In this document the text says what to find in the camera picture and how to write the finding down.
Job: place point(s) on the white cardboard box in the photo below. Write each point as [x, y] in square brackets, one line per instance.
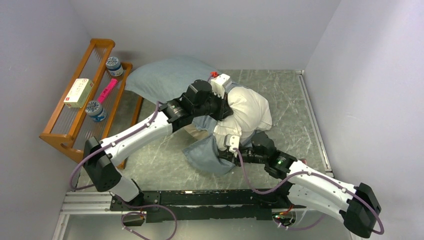
[78, 93]

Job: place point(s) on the white pillow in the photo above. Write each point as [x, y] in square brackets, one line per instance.
[251, 113]

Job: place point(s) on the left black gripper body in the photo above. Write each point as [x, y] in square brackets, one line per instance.
[213, 106]

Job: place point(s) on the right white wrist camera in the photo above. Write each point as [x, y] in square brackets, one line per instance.
[232, 142]

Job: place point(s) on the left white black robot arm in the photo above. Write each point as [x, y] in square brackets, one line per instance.
[101, 157]

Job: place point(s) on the blue grey pillow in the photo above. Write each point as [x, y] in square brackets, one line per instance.
[167, 79]

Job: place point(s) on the blue white round jar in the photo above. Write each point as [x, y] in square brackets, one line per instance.
[114, 66]

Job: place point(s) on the black base crossbar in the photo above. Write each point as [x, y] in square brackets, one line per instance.
[212, 204]

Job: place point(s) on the pink marker pen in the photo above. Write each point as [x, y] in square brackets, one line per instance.
[107, 90]

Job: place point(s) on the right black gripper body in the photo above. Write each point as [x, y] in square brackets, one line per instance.
[247, 155]

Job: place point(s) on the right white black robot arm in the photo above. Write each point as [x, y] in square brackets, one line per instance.
[356, 206]

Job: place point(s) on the wooden slatted rack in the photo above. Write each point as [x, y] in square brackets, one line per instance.
[69, 127]

